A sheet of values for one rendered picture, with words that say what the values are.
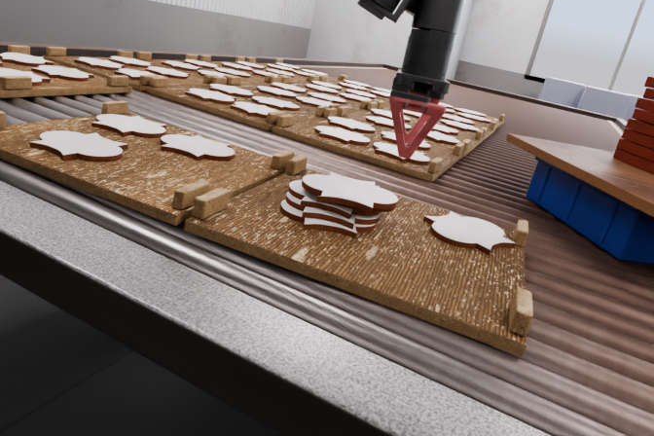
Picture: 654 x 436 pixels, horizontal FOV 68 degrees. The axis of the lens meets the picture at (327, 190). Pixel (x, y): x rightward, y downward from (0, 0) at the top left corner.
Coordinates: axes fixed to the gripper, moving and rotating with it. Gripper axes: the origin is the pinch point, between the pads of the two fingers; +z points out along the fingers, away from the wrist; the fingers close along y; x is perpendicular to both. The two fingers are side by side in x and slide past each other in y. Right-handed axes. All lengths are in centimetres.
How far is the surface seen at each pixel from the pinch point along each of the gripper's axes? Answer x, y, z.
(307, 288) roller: 7.5, -16.5, 15.5
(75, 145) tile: 49, 1, 11
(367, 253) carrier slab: 1.8, -8.8, 13.0
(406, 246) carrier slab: -3.1, -3.5, 13.0
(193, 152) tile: 34.4, 11.7, 11.3
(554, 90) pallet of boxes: -144, 461, 1
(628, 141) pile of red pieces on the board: -48, 48, -2
